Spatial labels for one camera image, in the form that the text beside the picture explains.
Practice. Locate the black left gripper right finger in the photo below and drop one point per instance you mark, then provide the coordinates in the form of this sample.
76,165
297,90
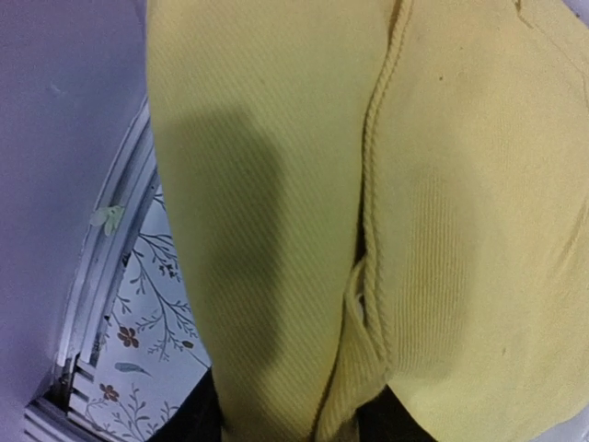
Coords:
385,419

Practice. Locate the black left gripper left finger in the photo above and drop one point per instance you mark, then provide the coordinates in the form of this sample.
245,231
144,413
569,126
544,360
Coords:
198,419

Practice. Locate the plain yellow garment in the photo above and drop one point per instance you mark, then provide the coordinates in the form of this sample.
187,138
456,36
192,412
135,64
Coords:
379,193

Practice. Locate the floral white tablecloth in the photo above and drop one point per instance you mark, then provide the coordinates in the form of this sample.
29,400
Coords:
149,355

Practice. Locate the aluminium front rail frame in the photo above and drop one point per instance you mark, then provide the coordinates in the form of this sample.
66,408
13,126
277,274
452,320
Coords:
58,413

